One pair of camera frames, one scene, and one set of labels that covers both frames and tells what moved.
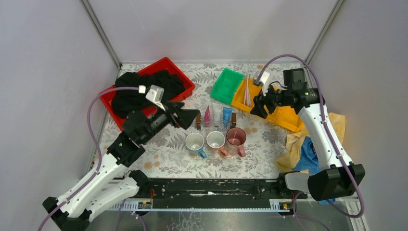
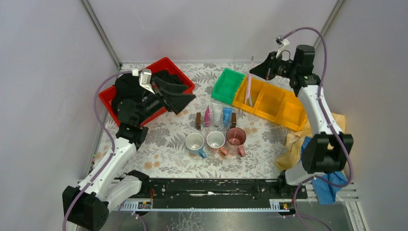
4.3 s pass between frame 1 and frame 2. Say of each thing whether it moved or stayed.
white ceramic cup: stayed
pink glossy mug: stayed
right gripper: moved
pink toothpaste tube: stayed
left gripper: moved
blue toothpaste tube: stayed
